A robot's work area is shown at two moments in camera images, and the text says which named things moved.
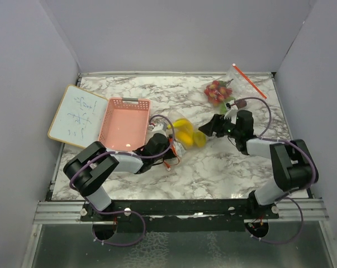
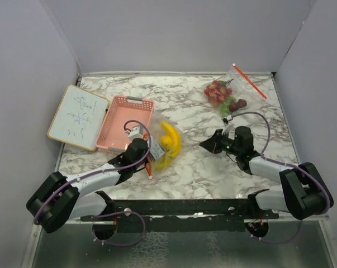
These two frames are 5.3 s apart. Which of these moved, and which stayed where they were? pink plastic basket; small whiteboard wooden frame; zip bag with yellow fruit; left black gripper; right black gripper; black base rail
Moved: right black gripper; zip bag with yellow fruit; left black gripper
Stayed: black base rail; pink plastic basket; small whiteboard wooden frame
